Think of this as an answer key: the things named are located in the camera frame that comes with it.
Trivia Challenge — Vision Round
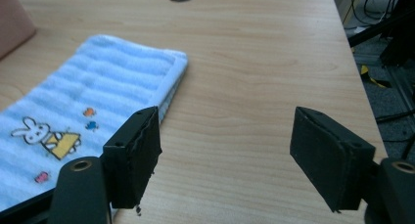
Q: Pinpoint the black cable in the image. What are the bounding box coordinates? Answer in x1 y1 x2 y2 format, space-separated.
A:
342 0 405 26

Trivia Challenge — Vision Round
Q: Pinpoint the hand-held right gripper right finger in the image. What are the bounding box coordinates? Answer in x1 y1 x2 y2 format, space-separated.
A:
289 106 377 213

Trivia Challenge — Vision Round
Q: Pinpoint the black metal stand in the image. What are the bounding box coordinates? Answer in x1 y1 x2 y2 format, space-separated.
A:
346 0 415 67

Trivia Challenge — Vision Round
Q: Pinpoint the aluminium floor rail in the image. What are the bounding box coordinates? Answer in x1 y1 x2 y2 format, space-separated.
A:
353 52 415 112

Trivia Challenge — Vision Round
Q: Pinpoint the yellow and black tape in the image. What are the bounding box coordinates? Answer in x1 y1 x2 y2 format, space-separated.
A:
359 64 392 89

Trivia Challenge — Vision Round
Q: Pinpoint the blue striped rabbit towel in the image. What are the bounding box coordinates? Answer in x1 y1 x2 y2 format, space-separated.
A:
0 34 189 213

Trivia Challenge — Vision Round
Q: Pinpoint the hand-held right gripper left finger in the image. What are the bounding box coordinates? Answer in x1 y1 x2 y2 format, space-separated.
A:
102 106 163 209

